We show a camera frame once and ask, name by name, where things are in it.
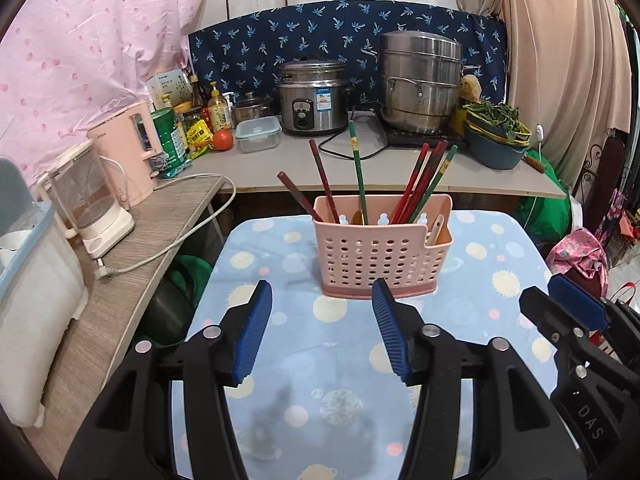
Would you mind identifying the dark red chopstick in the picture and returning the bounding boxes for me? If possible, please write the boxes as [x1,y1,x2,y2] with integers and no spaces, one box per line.
[277,171,323,222]

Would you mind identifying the green chopstick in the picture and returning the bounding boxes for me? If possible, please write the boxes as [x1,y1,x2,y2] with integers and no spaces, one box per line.
[348,120,369,226]
[409,145,459,222]

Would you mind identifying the gold flower spoon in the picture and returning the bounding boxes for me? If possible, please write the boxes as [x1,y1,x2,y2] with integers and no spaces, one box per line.
[350,209,364,226]

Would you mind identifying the pink floral bag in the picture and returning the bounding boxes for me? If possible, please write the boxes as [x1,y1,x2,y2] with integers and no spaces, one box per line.
[546,228,608,295]

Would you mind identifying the green plastic bag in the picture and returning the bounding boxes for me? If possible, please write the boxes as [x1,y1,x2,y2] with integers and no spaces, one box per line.
[514,148,572,243]

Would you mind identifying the pink utensil basket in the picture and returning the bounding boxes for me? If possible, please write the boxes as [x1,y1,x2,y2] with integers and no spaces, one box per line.
[312,194,454,299]

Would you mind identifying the red tomato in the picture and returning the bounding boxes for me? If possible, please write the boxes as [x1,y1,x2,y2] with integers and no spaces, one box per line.
[212,129,234,152]

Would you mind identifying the blue basin with greens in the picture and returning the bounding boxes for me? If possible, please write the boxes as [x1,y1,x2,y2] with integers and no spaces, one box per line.
[462,101,532,170]

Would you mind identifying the clear food container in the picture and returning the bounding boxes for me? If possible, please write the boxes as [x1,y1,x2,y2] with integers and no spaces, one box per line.
[235,116,282,154]

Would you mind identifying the yellow snack packet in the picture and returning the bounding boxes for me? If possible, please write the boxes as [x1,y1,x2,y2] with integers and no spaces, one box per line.
[186,119,214,151]

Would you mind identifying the small lidded steel pot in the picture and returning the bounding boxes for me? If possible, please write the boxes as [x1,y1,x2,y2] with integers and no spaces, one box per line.
[231,91,272,126]

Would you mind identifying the yellow oil bottle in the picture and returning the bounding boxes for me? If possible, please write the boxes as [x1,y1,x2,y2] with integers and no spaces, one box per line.
[207,81,232,132]

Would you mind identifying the black induction cooker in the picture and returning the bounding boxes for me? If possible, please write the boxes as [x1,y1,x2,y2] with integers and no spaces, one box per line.
[381,122,465,148]

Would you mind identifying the pink electric kettle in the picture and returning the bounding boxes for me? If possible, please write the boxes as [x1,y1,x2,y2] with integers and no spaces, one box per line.
[84,101,167,209]

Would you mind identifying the beige hanging curtain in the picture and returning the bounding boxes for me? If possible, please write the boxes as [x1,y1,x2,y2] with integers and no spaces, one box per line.
[457,0,632,185]

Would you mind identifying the steel rice cooker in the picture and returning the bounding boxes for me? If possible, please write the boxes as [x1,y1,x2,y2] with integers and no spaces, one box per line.
[278,60,349,136]

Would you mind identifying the white blender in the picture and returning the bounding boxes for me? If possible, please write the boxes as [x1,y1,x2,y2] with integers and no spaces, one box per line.
[37,140,134,259]

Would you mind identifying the white storage bin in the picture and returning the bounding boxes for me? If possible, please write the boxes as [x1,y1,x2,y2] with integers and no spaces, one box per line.
[1,158,88,428]

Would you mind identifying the navy patterned cloth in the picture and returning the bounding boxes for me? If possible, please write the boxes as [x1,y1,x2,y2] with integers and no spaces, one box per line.
[189,0,508,107]

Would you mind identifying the large steel steamer pot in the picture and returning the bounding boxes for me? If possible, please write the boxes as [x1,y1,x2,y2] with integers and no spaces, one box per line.
[372,30,464,134]

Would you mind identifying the pink floral curtain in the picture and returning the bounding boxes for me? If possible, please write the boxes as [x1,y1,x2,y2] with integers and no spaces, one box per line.
[1,0,203,184]

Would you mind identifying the white power cord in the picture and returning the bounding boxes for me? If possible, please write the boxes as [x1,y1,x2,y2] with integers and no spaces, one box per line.
[94,172,238,281]

